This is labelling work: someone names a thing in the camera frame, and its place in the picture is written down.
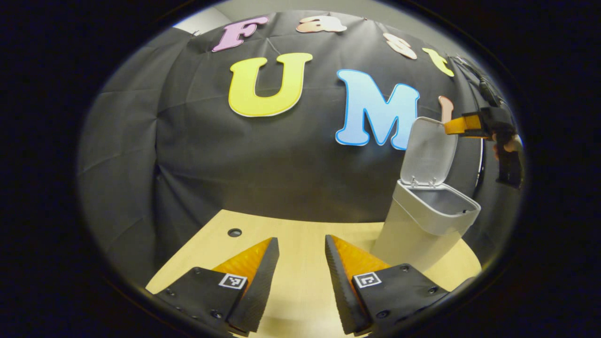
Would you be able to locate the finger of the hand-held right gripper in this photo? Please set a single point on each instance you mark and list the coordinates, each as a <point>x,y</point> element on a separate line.
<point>462,126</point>

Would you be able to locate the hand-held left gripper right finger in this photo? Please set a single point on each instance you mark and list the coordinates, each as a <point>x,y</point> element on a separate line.
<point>342,291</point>

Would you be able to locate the white desktop garbage bin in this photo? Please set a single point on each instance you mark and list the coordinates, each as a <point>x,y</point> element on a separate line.
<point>425,220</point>

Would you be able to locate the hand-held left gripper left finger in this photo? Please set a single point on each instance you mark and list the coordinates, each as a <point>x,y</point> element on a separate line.
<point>258,291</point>

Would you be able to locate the wooden desktop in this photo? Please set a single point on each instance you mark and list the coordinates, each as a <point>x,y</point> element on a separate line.
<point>300,263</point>

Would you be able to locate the black backdrop cloth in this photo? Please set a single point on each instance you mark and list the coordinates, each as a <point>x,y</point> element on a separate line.
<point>235,164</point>

